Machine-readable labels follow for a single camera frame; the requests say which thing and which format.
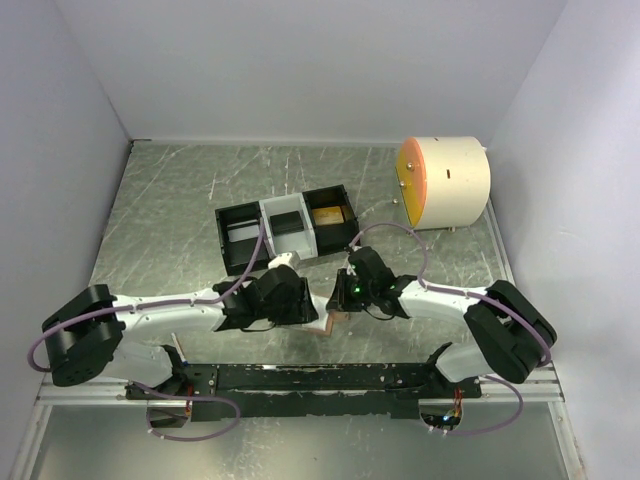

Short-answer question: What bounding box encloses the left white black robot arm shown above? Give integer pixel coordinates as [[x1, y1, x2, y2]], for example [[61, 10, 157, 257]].
[[42, 265, 328, 399]]

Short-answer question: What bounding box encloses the cream cylinder with orange lid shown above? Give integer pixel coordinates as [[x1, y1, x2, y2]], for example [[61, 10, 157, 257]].
[[395, 136, 491, 230]]

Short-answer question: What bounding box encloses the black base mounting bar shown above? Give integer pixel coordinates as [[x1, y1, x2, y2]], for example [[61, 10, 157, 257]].
[[124, 362, 481, 421]]

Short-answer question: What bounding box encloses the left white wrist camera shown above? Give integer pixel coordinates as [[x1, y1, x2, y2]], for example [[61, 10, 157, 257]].
[[268, 252, 300, 270]]

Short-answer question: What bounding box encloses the black white three-compartment tray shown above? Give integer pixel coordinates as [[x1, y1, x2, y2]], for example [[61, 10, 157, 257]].
[[215, 184, 360, 276]]

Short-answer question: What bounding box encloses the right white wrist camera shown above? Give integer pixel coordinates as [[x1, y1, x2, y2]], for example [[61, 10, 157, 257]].
[[345, 244, 362, 262]]

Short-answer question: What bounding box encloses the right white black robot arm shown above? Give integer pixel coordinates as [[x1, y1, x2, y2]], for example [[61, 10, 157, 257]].
[[326, 247, 557, 398]]

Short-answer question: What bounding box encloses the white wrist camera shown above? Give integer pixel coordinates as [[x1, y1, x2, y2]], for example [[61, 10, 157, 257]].
[[345, 244, 362, 262], [268, 252, 300, 270]]

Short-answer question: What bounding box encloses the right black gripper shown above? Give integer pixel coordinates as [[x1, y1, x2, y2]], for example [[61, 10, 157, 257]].
[[325, 269, 376, 312]]

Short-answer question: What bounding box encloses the orange leather card holder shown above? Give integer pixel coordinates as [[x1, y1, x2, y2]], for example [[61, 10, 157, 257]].
[[297, 311, 350, 336]]

